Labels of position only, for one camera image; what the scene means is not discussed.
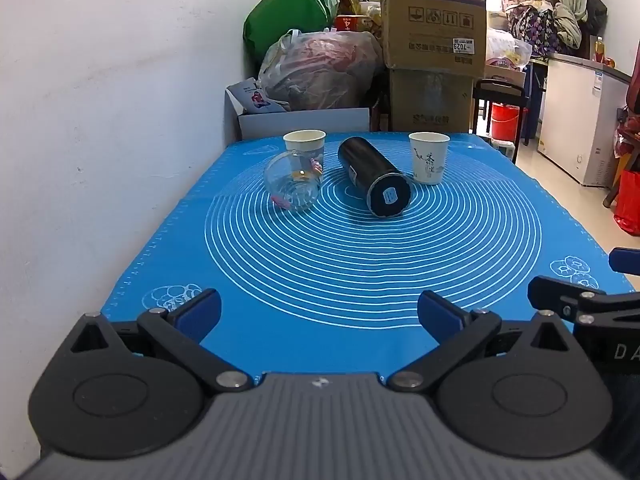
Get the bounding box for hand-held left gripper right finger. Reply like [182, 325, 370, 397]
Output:
[387, 290, 571, 394]

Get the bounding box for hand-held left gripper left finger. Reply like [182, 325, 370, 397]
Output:
[70, 288, 252, 394]

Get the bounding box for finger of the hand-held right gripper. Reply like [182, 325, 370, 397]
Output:
[609, 247, 640, 276]
[528, 275, 640, 328]

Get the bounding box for white paper cup ink print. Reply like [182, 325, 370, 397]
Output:
[408, 131, 451, 186]

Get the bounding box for clear glass cup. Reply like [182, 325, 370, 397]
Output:
[263, 151, 324, 212]

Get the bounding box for black insulated cup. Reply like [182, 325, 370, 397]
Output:
[337, 136, 412, 220]

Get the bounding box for paper cup with colourful print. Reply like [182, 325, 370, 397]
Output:
[283, 129, 327, 175]

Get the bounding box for red shopping bag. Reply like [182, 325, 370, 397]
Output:
[613, 169, 640, 237]

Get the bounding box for blue silicone baking mat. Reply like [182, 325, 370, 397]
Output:
[100, 132, 639, 386]

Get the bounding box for red patterned cloth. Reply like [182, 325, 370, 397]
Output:
[612, 104, 640, 162]

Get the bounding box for white chest freezer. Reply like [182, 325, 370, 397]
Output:
[537, 52, 634, 189]

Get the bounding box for red bucket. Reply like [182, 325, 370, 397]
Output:
[490, 102, 521, 141]

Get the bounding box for black chair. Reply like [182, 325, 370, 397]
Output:
[472, 78, 532, 147]

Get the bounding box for small cardboard box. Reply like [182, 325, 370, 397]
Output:
[388, 66, 476, 134]

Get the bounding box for white open box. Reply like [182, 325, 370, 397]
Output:
[225, 82, 371, 143]

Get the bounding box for white printed tote bag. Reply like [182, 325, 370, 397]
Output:
[239, 78, 292, 114]

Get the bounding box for white plastic bag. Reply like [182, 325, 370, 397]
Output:
[485, 27, 534, 69]

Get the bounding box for purple floral bag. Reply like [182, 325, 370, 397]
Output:
[506, 4, 572, 59]

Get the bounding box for hanging clothes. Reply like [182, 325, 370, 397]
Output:
[554, 0, 609, 52]

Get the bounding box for clear plastic bag red contents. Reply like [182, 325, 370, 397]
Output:
[257, 27, 384, 112]

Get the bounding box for large cardboard box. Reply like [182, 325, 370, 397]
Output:
[380, 0, 488, 69]

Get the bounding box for red carton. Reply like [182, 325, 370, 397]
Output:
[333, 14, 369, 34]

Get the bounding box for green plastic bag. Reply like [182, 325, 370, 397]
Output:
[243, 0, 341, 64]

